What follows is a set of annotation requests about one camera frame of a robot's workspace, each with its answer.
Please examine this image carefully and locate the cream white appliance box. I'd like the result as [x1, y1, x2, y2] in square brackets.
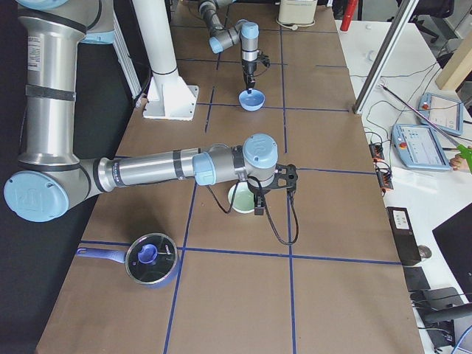
[277, 0, 318, 27]

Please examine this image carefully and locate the teach pendant tablet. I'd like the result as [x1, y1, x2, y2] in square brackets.
[392, 124, 451, 171]
[418, 92, 464, 136]

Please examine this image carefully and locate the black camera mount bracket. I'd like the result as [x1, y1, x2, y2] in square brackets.
[274, 164, 298, 192]

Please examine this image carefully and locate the white pedestal column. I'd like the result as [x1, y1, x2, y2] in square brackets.
[133, 0, 198, 121]

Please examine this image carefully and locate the green bowl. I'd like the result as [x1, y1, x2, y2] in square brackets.
[227, 182, 254, 214]

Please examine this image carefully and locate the near teach pendant tablet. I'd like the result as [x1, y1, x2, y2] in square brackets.
[392, 124, 451, 171]

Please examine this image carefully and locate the black monitor corner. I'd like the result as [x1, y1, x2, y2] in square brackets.
[433, 205, 471, 299]

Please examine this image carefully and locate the blue bowl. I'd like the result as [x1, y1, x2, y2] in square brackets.
[238, 88, 266, 111]

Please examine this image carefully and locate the black power strip with cables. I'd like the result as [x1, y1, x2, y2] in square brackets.
[369, 142, 394, 195]

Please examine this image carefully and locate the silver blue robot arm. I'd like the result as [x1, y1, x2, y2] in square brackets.
[198, 0, 260, 94]
[4, 1, 282, 222]

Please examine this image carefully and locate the red cylinder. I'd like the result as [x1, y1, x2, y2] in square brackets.
[340, 0, 358, 32]

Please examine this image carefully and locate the green handled pointer stick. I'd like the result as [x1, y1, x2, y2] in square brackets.
[379, 84, 471, 169]

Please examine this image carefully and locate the black box with white label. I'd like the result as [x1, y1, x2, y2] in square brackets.
[386, 206, 421, 266]

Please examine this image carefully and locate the wooden board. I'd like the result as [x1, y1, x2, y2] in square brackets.
[435, 32, 472, 91]

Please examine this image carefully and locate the far teach pendant tablet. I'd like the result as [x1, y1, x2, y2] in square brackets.
[418, 92, 464, 136]

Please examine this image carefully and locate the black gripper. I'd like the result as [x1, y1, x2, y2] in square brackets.
[242, 60, 257, 94]
[247, 176, 281, 215]

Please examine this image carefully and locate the blue saucepan with glass lid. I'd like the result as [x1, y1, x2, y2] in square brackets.
[76, 233, 181, 288]

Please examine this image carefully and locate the aluminium profile post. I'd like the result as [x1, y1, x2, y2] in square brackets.
[353, 0, 419, 114]

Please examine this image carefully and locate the person's hand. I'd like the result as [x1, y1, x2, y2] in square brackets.
[449, 153, 469, 171]

